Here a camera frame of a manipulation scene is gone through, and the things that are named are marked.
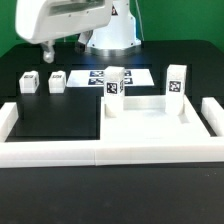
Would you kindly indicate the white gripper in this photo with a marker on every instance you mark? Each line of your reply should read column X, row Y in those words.
column 40, row 21

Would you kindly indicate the white square table top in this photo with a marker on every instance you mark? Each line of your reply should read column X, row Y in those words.
column 144, row 118

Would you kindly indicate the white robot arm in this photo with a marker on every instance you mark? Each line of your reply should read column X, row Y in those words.
column 103, row 27

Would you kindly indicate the white marker sheet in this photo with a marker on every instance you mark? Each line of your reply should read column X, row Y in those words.
column 94, row 78

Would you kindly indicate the white U-shaped obstacle fence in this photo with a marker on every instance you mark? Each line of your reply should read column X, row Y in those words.
column 102, row 152

